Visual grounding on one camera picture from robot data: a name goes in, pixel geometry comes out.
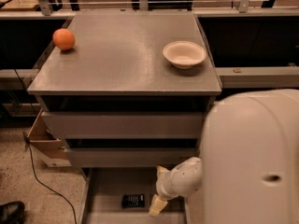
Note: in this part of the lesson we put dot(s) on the grey open bottom drawer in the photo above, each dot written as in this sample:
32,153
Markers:
105,189

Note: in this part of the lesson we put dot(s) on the black shoe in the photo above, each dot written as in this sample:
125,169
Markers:
11,213

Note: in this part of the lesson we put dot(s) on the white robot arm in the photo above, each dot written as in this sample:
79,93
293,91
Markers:
248,162

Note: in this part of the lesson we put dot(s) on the white paper bowl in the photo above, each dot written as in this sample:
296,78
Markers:
184,54

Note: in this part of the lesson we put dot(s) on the brown cardboard box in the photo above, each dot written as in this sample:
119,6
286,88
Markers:
49,149

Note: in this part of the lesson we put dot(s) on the dark blue rxbar wrapper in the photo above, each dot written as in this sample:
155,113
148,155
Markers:
133,201

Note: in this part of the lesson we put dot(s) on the grey middle drawer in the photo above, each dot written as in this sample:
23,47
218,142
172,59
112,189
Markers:
127,157

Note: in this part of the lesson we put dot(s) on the grey drawer cabinet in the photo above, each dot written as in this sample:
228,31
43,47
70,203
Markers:
117,66

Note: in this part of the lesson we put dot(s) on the orange fruit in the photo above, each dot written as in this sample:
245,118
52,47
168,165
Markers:
63,39

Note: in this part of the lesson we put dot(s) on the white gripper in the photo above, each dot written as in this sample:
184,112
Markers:
163,183

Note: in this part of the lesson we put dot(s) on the grey top drawer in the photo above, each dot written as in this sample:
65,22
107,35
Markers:
97,125

